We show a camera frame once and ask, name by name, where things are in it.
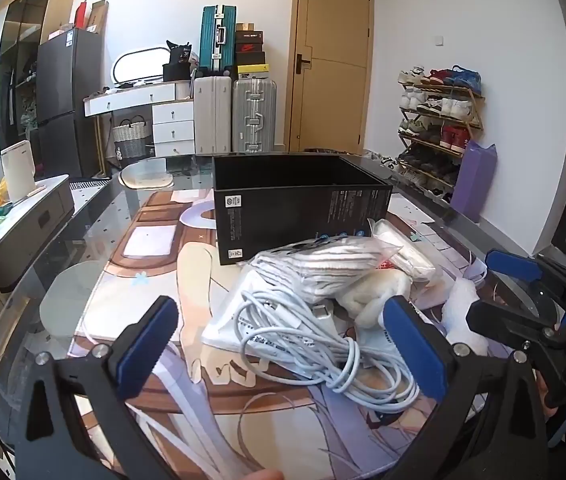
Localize white round stool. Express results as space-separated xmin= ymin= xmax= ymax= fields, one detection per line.
xmin=39 ymin=260 xmax=101 ymax=342

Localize white bubble wrap bag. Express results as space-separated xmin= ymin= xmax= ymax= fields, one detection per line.
xmin=439 ymin=277 xmax=494 ymax=357

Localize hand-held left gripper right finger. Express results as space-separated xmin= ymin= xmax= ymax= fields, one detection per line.
xmin=382 ymin=295 xmax=550 ymax=480

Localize purple bag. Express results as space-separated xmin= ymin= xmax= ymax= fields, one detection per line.
xmin=450 ymin=140 xmax=498 ymax=224

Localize black bag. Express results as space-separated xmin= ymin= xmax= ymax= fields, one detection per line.
xmin=162 ymin=40 xmax=195 ymax=82

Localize dark glass wardrobe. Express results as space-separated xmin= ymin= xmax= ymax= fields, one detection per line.
xmin=0 ymin=0 xmax=77 ymax=152

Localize white suitcase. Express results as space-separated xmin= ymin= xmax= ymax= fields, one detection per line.
xmin=193 ymin=75 xmax=234 ymax=155

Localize white drawer chest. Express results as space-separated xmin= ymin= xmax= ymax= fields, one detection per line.
xmin=152 ymin=101 xmax=197 ymax=158

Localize black cardboard box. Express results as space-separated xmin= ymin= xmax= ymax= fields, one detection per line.
xmin=212 ymin=154 xmax=394 ymax=267

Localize tan wooden door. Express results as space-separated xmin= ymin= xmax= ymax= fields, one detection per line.
xmin=288 ymin=0 xmax=375 ymax=154

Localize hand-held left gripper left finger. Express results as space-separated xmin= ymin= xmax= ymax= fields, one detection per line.
xmin=13 ymin=296 xmax=180 ymax=480

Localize woven basket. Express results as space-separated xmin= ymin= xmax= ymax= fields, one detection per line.
xmin=112 ymin=115 xmax=155 ymax=159

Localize bagged white cable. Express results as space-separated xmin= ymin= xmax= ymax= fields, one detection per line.
xmin=252 ymin=232 xmax=405 ymax=312

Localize shoe rack with shoes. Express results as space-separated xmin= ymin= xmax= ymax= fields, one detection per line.
xmin=397 ymin=64 xmax=484 ymax=201

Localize white printed plastic packet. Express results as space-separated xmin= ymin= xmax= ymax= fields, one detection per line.
xmin=369 ymin=219 xmax=444 ymax=288
xmin=202 ymin=260 xmax=349 ymax=363

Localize dark grey refrigerator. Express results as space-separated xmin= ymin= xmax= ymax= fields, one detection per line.
xmin=37 ymin=27 xmax=107 ymax=179

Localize teal suitcase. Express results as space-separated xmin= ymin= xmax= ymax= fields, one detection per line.
xmin=199 ymin=5 xmax=238 ymax=79

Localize person's right hand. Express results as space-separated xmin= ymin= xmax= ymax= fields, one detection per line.
xmin=534 ymin=372 xmax=564 ymax=417

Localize brown cardboard box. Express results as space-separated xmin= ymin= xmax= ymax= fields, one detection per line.
xmin=87 ymin=0 xmax=110 ymax=34

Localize grey side cabinet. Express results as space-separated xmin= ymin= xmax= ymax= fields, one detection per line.
xmin=0 ymin=175 xmax=75 ymax=294

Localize white vanity desk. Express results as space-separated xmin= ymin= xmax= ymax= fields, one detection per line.
xmin=83 ymin=82 xmax=177 ymax=177

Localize cream plush toy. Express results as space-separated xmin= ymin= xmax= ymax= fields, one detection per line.
xmin=337 ymin=270 xmax=412 ymax=330

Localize silver suitcase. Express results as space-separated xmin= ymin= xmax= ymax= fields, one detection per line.
xmin=232 ymin=78 xmax=278 ymax=154

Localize black white patterned rug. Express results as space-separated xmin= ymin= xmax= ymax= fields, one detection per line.
xmin=70 ymin=177 xmax=115 ymax=192

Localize printed desk mat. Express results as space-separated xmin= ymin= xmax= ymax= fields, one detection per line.
xmin=70 ymin=187 xmax=491 ymax=480

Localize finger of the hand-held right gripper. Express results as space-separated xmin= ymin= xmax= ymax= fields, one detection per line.
xmin=465 ymin=297 xmax=566 ymax=352
xmin=485 ymin=249 xmax=566 ymax=311

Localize oval mirror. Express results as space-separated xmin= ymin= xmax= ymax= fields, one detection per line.
xmin=112 ymin=46 xmax=172 ymax=85

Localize white electric kettle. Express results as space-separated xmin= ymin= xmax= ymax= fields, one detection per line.
xmin=0 ymin=140 xmax=47 ymax=204

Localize wooden shoe rack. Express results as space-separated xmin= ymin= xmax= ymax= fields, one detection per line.
xmin=395 ymin=67 xmax=486 ymax=205

